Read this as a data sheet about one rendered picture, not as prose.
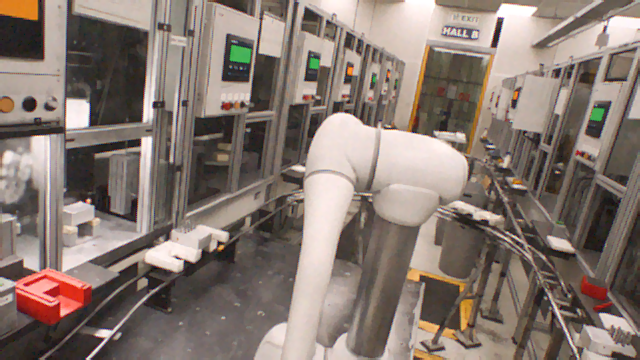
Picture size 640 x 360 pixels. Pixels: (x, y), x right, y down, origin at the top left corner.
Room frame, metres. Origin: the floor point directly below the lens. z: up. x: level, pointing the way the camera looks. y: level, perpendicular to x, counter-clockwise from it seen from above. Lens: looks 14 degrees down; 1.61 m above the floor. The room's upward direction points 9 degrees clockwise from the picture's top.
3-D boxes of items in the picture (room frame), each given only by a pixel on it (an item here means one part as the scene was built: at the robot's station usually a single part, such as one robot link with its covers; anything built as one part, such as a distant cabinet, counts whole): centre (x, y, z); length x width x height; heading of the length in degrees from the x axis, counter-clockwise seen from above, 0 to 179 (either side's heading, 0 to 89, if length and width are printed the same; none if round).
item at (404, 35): (9.74, -0.10, 1.65); 3.78 x 0.08 x 3.30; 74
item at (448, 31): (8.97, -2.50, 2.82); 0.75 x 0.04 x 0.25; 74
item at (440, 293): (3.07, -1.17, 0.01); 1.00 x 0.55 x 0.01; 164
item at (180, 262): (1.53, 0.42, 0.84); 0.36 x 0.14 x 0.10; 164
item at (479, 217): (2.74, -1.13, 0.84); 0.37 x 0.14 x 0.10; 42
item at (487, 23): (9.03, -2.51, 2.96); 1.23 x 0.08 x 0.68; 74
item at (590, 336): (1.24, -1.05, 0.92); 0.13 x 0.10 x 0.09; 74
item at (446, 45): (9.01, -2.57, 1.31); 1.36 x 0.10 x 2.62; 74
